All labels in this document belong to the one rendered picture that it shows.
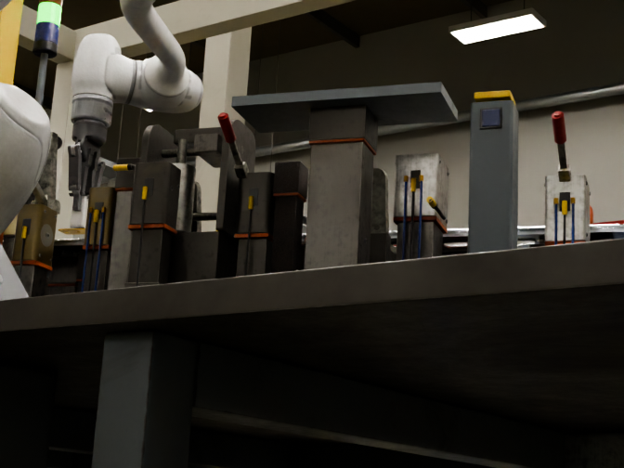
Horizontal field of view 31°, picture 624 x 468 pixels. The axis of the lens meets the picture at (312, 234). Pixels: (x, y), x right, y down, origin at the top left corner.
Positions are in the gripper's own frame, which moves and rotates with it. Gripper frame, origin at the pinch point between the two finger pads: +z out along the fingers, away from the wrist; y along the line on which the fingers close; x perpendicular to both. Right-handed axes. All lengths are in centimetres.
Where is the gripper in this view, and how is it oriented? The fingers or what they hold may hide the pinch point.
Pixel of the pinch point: (81, 213)
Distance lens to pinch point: 253.9
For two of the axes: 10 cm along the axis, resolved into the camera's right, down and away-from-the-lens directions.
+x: -9.5, 0.3, 3.2
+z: -0.5, 9.7, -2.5
